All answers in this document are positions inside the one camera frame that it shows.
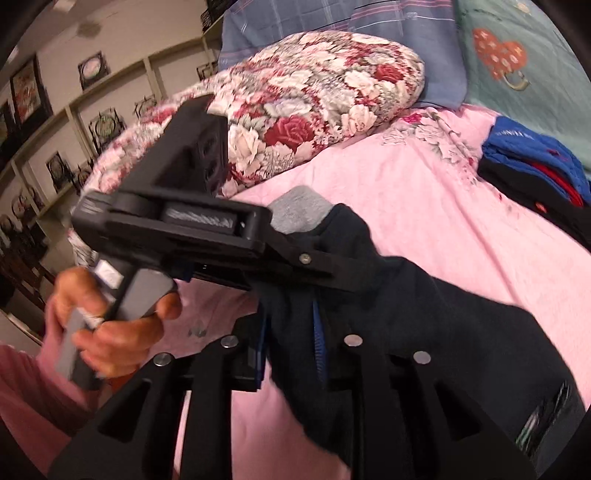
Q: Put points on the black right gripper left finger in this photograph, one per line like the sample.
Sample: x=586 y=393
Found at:
x=172 y=419

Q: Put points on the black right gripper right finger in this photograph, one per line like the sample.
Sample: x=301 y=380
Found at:
x=424 y=396

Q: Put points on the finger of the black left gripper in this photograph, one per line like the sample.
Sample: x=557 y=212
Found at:
x=284 y=262

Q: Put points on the dark navy pants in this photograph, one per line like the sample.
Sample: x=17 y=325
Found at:
x=550 y=409

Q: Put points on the person's left hand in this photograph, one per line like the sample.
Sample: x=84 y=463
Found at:
x=115 y=348

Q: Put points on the pink sweater of person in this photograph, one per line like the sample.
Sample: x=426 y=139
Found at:
x=43 y=411

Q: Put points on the pink floral bed sheet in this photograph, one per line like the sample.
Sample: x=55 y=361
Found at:
x=415 y=185

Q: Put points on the red floral pillow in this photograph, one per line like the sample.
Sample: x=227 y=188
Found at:
x=284 y=105

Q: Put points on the folded blue red garment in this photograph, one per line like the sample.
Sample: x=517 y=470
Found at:
x=513 y=145

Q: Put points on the folded black garment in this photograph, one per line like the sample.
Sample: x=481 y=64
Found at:
x=548 y=195

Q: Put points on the teal heart blanket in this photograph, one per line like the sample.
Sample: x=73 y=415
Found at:
x=519 y=65

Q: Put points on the framed picture on wall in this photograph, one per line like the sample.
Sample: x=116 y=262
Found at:
x=31 y=104

